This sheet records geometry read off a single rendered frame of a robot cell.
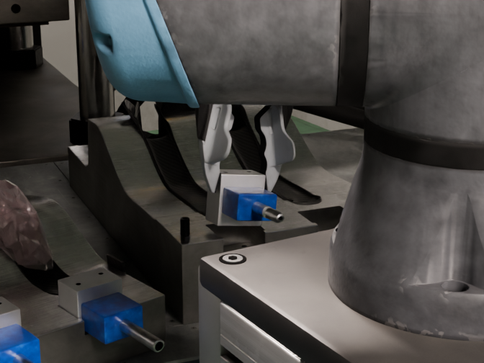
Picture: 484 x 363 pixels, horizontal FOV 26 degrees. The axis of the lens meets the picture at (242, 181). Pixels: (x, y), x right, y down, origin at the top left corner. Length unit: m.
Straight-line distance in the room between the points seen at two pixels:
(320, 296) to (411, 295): 0.06
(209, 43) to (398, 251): 0.14
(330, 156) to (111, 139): 0.47
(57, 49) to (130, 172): 3.36
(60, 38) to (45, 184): 3.08
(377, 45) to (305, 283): 0.16
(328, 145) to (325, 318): 1.19
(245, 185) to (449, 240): 0.56
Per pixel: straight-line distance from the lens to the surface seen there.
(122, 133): 1.33
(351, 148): 1.72
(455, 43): 0.52
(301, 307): 0.57
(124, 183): 1.26
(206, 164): 1.06
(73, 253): 1.13
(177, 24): 0.52
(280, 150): 1.08
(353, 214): 0.57
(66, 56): 4.65
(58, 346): 0.99
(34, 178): 1.59
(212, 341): 0.75
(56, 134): 1.89
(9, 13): 1.80
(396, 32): 0.51
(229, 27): 0.51
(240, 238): 1.14
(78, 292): 0.99
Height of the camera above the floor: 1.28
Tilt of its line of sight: 18 degrees down
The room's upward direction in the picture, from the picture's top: straight up
